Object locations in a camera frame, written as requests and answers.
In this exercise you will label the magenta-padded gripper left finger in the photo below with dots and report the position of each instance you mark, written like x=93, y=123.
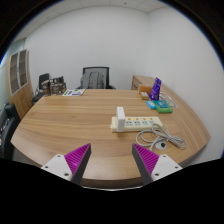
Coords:
x=60, y=165

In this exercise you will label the orange box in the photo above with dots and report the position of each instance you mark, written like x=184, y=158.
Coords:
x=145, y=88

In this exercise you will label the clear plastic bag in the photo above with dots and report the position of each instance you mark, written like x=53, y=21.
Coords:
x=170, y=98

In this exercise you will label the wooden glass-door cabinet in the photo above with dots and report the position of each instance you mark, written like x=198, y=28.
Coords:
x=18, y=83

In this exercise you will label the dark printed cardboard box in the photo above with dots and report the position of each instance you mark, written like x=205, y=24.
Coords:
x=55, y=86

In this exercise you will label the grey backpack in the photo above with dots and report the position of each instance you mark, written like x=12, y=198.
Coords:
x=93, y=80

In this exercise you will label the green folded towel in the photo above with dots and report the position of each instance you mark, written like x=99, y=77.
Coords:
x=165, y=110

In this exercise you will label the small blue box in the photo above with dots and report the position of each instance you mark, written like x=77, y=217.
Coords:
x=151, y=105

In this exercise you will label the small black chair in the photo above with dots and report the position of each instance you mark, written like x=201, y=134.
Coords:
x=43, y=81

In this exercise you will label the teal flat packet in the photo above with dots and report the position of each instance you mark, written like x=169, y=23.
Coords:
x=160, y=103

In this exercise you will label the black leather armchair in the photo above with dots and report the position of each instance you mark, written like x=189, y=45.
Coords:
x=8, y=130

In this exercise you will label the wooden side cabinet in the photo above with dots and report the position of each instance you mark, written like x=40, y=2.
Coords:
x=141, y=80

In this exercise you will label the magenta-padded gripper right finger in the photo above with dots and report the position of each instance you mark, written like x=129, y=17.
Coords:
x=163, y=165

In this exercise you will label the purple standing pouch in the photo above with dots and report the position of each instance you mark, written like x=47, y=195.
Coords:
x=155, y=88

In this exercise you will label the white charger block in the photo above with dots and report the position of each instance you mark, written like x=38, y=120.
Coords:
x=120, y=120

